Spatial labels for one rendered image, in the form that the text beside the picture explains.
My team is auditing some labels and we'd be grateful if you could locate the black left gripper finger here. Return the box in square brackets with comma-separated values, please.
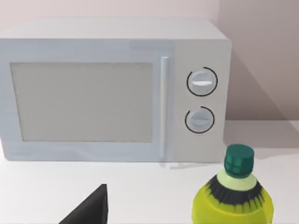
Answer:
[58, 183, 109, 224]

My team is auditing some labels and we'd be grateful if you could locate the microwave knob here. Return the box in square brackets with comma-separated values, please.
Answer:
[186, 66, 218, 97]
[185, 106, 215, 134]

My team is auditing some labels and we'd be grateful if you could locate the microwave door handle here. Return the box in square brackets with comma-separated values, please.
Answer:
[160, 56, 169, 159]

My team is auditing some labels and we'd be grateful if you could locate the green bottle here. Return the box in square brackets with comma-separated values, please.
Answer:
[191, 144, 274, 224]

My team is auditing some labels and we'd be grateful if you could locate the pale microwave oven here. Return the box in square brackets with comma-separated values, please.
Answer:
[0, 18, 232, 164]

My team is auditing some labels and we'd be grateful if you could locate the microwave door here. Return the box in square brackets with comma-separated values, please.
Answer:
[0, 43, 176, 162]

